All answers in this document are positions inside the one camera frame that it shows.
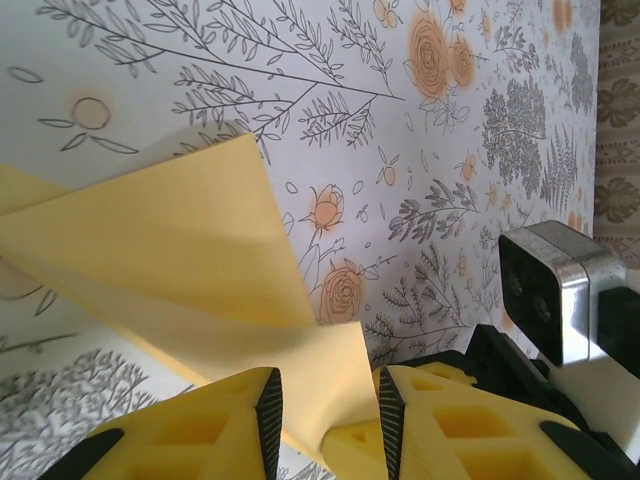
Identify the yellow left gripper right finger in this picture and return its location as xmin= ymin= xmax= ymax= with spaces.
xmin=373 ymin=364 xmax=635 ymax=480

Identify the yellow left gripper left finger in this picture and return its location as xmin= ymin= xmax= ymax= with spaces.
xmin=37 ymin=366 xmax=285 ymax=480

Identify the yellow cloth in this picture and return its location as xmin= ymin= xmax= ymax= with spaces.
xmin=0 ymin=130 xmax=377 ymax=464

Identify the floral printed tablecloth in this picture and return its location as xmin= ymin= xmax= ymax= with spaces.
xmin=0 ymin=0 xmax=604 ymax=480

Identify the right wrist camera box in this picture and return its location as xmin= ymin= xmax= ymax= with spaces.
xmin=497 ymin=219 xmax=640 ymax=382

